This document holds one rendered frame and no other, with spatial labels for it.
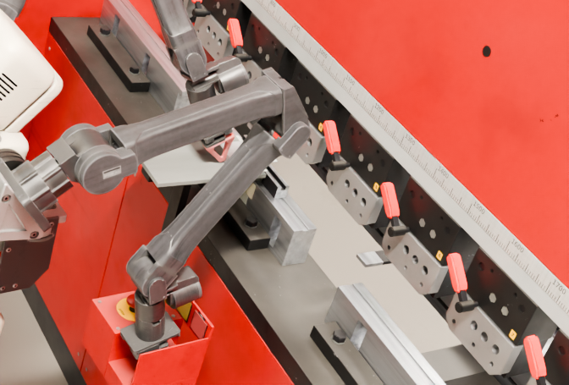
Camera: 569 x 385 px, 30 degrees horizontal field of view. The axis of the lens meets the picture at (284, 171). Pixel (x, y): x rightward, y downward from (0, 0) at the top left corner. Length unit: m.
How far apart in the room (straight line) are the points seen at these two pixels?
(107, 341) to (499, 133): 0.91
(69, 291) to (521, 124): 1.66
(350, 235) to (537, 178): 2.42
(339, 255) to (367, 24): 2.04
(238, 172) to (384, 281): 2.02
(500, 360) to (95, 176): 0.72
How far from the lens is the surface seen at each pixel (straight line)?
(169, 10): 2.13
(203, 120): 1.81
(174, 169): 2.23
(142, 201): 2.54
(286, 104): 1.87
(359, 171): 1.99
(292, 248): 2.24
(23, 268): 1.99
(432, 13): 1.83
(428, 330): 3.75
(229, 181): 1.92
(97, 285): 2.83
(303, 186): 4.23
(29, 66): 1.76
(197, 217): 1.93
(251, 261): 2.25
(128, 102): 2.68
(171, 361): 2.12
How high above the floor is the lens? 2.20
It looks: 31 degrees down
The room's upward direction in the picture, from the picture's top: 19 degrees clockwise
